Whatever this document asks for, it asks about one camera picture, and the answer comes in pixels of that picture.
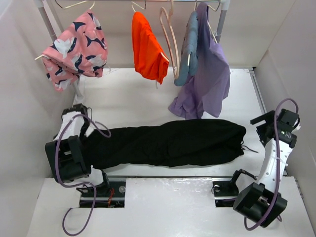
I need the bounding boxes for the empty pink wooden hanger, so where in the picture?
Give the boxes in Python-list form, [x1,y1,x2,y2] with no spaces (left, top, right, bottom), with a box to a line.
[159,0,180,79]

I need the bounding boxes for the orange shorts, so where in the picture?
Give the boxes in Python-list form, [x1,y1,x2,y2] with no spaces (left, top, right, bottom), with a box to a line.
[131,11,169,84]

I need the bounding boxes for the wooden hanger under pink shorts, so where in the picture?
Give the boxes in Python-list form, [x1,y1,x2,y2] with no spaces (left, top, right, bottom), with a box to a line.
[34,0,95,61]

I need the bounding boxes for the grey metal clothes rack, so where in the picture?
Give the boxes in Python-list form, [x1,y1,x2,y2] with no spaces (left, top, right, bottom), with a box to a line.
[34,0,231,103]

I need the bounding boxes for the wooden hanger under lilac shirt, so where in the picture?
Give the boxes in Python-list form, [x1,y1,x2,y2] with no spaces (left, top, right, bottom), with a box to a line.
[206,0,221,44]

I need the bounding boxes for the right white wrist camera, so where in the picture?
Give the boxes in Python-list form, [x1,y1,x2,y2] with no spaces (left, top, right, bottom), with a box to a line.
[293,118,300,130]

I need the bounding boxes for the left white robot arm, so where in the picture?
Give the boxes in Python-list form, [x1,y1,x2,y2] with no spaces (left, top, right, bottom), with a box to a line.
[45,104,111,196]

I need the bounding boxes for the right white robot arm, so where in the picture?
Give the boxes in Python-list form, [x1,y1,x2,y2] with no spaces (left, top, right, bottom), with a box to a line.
[228,109,300,228]

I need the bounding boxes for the lilac purple shirt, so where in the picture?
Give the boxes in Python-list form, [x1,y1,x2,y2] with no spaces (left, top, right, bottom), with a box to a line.
[168,2,230,119]

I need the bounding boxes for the pink bird-print shorts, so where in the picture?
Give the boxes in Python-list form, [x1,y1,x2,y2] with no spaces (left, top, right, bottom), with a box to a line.
[41,10,108,91]

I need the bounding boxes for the blue-grey shorts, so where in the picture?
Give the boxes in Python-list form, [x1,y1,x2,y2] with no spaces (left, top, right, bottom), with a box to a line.
[174,11,198,86]

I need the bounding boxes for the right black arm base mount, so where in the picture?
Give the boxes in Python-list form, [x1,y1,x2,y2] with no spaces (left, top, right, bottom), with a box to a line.
[212,178,262,208]

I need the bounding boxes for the black trousers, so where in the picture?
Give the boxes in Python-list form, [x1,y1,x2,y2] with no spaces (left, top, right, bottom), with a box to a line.
[83,119,246,169]

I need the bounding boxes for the wooden hanger under blue shorts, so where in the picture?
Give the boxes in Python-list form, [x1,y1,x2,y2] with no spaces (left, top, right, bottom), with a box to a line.
[187,0,198,67]

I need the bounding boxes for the aluminium rail right side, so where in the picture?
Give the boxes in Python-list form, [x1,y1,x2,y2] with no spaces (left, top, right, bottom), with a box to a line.
[245,69,286,175]

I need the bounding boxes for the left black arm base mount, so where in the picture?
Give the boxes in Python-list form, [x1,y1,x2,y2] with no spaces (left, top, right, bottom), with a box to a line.
[76,177,126,208]

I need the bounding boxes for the aluminium rail front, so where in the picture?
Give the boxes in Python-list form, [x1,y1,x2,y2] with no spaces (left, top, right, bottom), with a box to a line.
[108,175,232,179]

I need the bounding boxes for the aluminium rail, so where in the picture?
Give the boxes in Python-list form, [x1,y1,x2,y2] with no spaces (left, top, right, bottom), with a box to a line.
[245,69,286,175]
[108,175,232,179]

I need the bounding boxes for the wooden hanger under orange shorts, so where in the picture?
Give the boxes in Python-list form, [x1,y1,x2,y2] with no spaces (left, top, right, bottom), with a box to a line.
[130,0,170,89]

